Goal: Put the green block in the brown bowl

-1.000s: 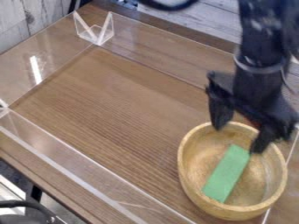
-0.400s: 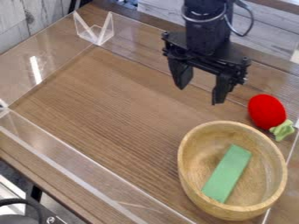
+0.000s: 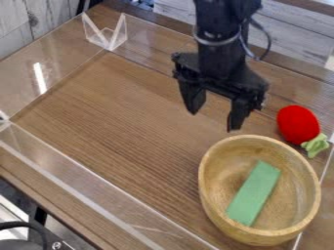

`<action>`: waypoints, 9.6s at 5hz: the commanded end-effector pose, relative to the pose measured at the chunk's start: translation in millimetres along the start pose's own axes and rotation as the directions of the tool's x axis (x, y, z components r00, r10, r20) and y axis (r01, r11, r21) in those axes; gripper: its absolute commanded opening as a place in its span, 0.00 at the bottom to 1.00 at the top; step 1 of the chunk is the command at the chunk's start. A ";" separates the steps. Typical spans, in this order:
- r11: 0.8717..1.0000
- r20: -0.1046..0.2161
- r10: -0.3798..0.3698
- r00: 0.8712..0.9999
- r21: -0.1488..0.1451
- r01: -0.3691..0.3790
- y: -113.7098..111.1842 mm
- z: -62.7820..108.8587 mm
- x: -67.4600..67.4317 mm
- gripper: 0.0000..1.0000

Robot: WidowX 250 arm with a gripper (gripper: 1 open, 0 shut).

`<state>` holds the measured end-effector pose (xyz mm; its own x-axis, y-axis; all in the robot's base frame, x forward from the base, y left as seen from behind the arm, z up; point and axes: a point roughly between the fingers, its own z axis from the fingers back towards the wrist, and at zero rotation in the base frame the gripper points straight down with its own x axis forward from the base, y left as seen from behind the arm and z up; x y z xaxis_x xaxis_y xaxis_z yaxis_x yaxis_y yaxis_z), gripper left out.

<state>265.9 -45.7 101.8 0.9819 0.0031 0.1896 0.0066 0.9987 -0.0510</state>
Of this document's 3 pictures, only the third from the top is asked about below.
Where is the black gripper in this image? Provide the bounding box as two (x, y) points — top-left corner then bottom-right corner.
(171, 48), (268, 132)

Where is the green rectangular block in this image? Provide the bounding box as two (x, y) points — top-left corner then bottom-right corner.
(225, 161), (280, 227)

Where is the brown wooden bowl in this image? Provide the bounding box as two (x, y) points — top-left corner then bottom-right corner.
(197, 135), (320, 246)

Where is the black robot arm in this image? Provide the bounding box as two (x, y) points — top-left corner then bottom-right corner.
(171, 0), (268, 131)

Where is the red plush strawberry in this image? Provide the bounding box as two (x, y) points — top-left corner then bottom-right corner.
(276, 104), (328, 158)

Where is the black cable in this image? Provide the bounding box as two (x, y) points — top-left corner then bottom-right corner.
(236, 16), (272, 63)

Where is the clear acrylic tray wall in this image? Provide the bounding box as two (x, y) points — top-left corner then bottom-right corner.
(0, 2), (334, 250)

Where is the clear acrylic corner bracket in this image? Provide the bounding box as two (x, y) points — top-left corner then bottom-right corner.
(81, 14), (128, 52)

